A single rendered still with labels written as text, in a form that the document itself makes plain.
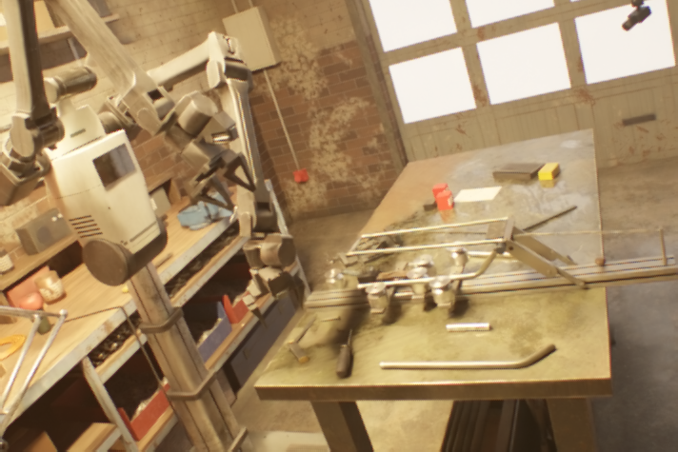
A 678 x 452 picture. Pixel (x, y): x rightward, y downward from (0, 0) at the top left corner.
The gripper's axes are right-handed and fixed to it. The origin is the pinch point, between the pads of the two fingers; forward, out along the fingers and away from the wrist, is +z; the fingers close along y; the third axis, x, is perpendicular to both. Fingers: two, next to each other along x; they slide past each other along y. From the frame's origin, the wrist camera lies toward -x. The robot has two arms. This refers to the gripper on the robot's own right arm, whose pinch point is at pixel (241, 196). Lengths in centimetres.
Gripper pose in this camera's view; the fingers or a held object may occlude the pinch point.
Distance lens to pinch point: 123.1
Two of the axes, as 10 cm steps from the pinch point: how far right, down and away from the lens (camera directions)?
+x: -6.1, 5.8, 5.4
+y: 3.5, -4.1, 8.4
